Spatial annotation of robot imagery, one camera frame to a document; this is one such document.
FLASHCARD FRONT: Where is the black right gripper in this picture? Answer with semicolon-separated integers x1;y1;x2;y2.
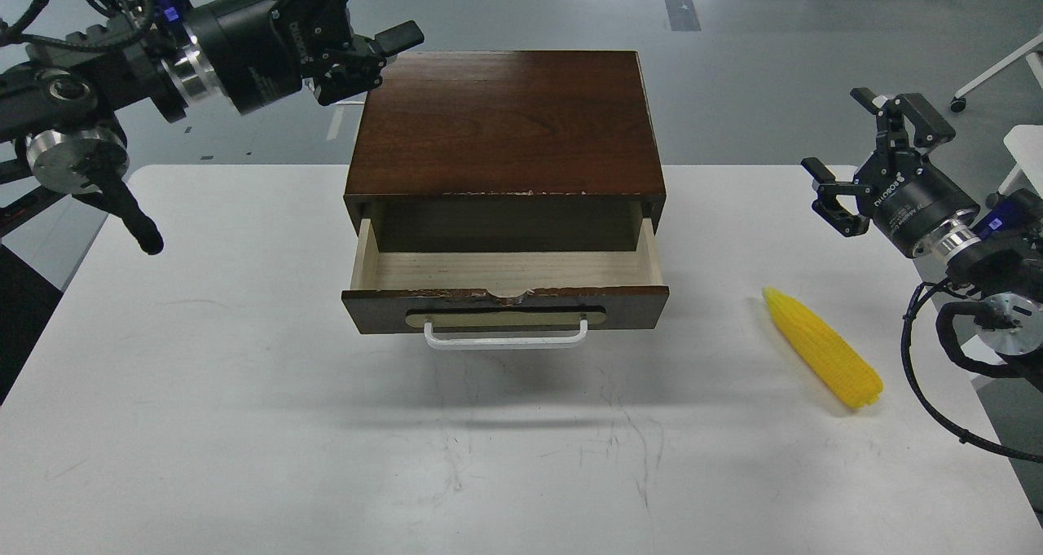
801;87;980;259

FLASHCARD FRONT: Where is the wooden drawer with white handle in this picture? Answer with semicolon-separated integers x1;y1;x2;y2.
341;218;670;335

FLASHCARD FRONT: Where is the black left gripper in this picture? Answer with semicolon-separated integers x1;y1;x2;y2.
167;0;425;116

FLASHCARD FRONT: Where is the white wheeled furniture leg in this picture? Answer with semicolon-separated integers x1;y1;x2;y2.
948;32;1042;113

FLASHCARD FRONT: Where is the grey floor tape strip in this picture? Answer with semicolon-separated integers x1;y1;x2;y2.
664;0;702;32

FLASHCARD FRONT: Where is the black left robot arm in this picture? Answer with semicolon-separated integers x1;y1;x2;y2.
1;0;425;254

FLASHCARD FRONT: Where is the dark wooden drawer cabinet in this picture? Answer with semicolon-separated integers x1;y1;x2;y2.
344;50;668;252

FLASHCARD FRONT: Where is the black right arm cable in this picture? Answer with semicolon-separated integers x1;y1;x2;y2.
900;282;1043;465

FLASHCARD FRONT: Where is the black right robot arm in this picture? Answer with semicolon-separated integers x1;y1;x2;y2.
801;87;1041;387

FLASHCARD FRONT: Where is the yellow corn cob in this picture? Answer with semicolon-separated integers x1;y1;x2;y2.
761;287;884;410

